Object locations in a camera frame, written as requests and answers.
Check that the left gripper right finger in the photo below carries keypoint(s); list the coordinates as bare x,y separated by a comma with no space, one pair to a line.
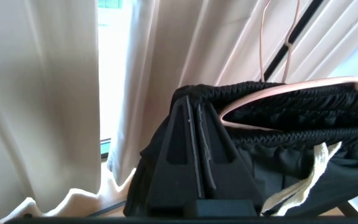
232,180

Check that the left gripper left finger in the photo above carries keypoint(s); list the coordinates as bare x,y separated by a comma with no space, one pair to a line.
172,180

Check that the black shorts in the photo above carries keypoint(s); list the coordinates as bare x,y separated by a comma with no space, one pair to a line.
291,140

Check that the pink clothes hanger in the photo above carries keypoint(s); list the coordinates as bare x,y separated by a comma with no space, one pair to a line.
322,83
287,43

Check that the black clothes rack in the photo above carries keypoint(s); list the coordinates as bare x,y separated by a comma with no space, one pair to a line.
278,62

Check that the window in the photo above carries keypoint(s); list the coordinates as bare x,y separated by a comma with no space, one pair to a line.
113,62

